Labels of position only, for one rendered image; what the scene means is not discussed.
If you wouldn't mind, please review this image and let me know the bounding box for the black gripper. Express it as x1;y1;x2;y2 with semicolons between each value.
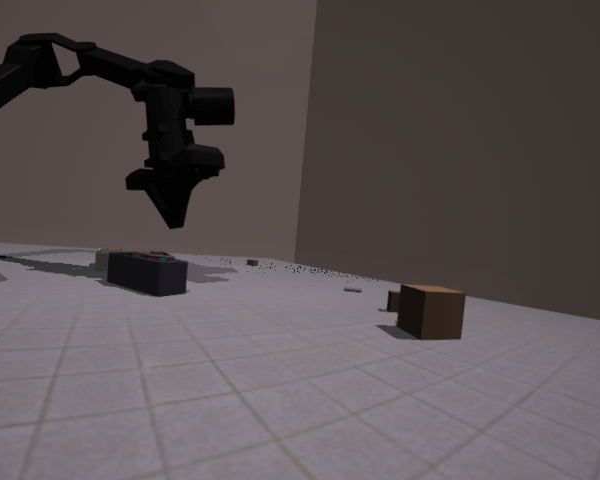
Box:
125;118;225;229

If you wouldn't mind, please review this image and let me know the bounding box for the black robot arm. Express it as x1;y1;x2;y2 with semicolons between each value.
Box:
0;33;235;126

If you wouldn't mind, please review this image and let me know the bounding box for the small brown block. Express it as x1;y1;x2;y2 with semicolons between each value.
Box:
387;290;400;313

